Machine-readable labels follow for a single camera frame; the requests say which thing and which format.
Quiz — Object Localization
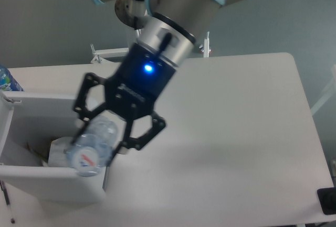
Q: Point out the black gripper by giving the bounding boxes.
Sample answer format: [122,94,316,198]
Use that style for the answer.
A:
[71,44,176,167]

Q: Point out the crushed clear plastic bottle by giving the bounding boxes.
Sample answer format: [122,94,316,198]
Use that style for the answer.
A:
[66,115,118,177]

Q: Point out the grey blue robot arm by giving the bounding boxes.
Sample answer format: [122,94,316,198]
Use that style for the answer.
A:
[68,0,242,167]

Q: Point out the white plastic trash can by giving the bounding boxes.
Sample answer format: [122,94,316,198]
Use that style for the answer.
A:
[1,91,106,203]

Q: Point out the blue labelled drink bottle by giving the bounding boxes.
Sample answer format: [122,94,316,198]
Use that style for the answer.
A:
[1,65,24,91]

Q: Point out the black pen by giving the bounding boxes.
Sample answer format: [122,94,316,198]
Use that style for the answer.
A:
[1,180,16,224]

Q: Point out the black device at edge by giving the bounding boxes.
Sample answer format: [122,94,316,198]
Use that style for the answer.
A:
[317,187,335,215]

